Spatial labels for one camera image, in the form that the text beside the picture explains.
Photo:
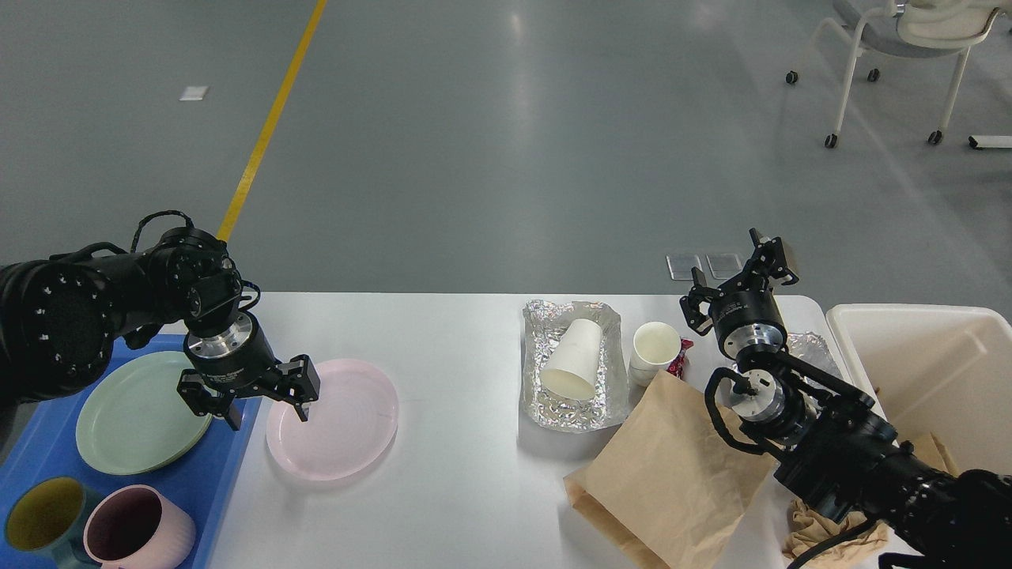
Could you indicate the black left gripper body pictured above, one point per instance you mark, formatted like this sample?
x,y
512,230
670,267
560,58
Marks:
x,y
234,362

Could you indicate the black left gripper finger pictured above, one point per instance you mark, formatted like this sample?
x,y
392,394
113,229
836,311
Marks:
x,y
203,402
296,383

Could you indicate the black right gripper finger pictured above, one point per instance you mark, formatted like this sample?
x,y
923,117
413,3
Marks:
x,y
771,265
697,317

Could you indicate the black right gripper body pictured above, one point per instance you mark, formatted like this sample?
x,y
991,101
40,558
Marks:
x,y
746,319

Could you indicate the pink plate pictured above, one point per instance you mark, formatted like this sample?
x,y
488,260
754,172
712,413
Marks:
x,y
348,428

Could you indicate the crushed red soda can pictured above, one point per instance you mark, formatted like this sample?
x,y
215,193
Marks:
x,y
677,365

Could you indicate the dark teal mug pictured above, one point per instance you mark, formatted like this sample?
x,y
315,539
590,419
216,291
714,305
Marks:
x,y
49,522

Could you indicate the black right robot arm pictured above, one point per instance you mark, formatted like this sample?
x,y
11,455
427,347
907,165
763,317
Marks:
x,y
833,451

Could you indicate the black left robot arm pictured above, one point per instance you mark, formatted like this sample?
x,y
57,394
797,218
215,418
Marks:
x,y
61,316

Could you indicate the grey floor socket plate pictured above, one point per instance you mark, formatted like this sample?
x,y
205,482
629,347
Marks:
x,y
681,266
724,266

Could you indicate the white paper cup upright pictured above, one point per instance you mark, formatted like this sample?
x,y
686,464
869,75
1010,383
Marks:
x,y
654,346

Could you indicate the crumpled foil piece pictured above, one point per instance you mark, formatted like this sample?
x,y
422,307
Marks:
x,y
806,346

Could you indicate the light green plate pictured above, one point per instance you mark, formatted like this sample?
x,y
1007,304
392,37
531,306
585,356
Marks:
x,y
134,421

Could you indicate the pink ribbed mug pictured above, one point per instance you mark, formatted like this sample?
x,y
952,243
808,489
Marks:
x,y
138,527

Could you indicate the white paper cup lying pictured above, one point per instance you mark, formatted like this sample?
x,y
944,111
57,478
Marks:
x,y
571,370

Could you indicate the aluminium foil tray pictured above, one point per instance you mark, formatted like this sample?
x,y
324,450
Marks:
x,y
544,325

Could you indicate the brown paper bag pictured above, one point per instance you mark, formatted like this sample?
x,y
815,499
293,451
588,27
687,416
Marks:
x,y
666,489

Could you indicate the white plastic bin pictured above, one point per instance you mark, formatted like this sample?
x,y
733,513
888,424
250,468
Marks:
x,y
944,370

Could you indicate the crumpled brown paper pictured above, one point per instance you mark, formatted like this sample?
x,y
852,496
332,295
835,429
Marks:
x,y
809,529

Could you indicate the white furniture foot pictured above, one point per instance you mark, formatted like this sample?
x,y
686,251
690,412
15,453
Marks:
x,y
990,141

